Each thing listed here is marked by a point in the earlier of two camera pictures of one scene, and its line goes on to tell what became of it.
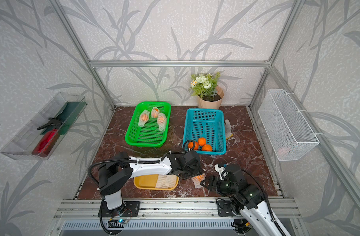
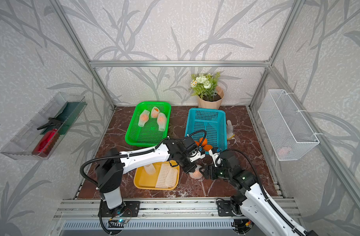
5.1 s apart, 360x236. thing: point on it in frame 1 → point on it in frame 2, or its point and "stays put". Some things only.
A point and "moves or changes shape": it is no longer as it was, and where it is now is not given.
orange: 207,147 stays put
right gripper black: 212,179 → 207,168
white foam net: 162,182 stays put
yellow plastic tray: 149,182 stays put
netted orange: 197,180 moves or changes shape
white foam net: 172,180 stays put
